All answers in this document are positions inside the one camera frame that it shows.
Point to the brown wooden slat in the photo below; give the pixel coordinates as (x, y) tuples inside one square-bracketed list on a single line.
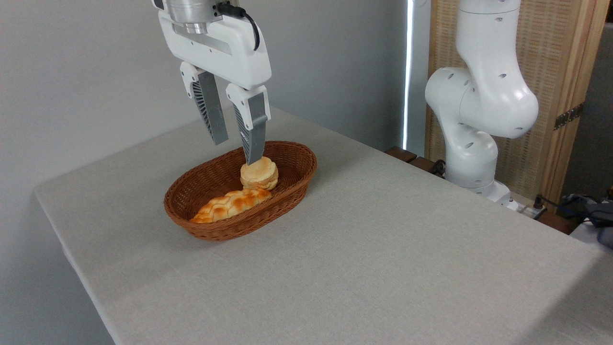
[(400, 154), (424, 164)]

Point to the dark metal screen hinge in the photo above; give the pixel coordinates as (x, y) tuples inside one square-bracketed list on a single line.
[(569, 116)]

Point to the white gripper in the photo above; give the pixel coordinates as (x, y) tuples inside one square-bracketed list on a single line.
[(225, 52)]

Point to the long braided bread loaf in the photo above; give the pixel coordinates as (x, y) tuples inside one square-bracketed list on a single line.
[(230, 205)]

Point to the brown wicker basket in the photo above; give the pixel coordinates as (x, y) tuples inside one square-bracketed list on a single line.
[(210, 177)]

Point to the wooden rattan folding screen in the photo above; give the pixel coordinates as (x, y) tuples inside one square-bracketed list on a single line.
[(555, 48)]

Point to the white power strip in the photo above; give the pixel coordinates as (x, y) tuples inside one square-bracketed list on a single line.
[(524, 207)]

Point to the grey tablecloth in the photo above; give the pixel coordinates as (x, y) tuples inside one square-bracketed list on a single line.
[(383, 263)]

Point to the round toasted bread bun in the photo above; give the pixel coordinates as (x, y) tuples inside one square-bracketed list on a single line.
[(259, 175)]

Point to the dark blue-grey bundle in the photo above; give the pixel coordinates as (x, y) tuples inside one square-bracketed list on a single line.
[(591, 211)]

